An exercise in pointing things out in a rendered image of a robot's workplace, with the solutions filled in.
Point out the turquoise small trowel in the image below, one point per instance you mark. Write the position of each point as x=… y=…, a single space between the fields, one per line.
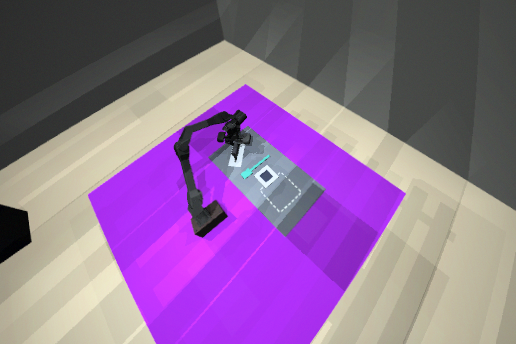
x=248 y=172

